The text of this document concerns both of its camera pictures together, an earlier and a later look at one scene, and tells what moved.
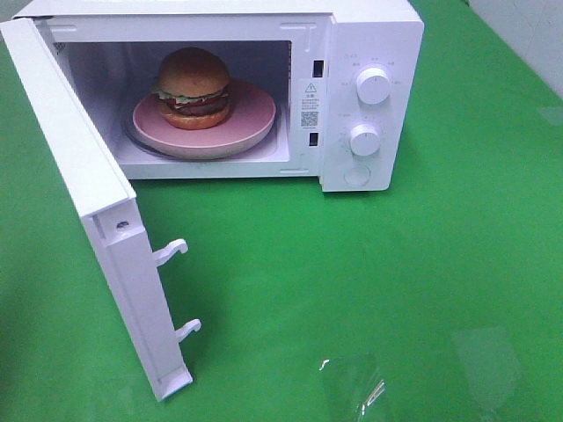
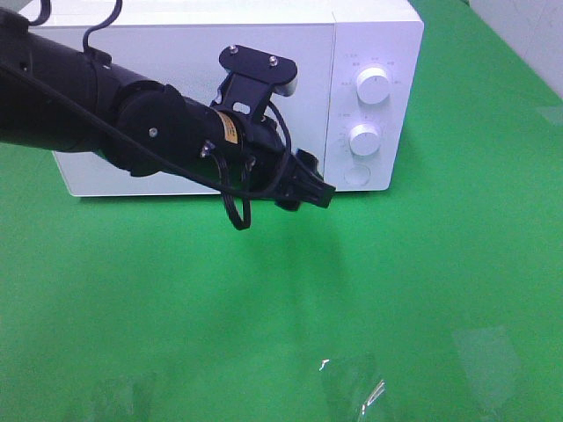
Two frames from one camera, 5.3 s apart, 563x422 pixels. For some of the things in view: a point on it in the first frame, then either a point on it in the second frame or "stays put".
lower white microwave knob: x=365 y=140 stays put
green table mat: x=439 y=299 stays put
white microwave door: x=98 y=186 → x=187 y=55
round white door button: x=356 y=175 stays put
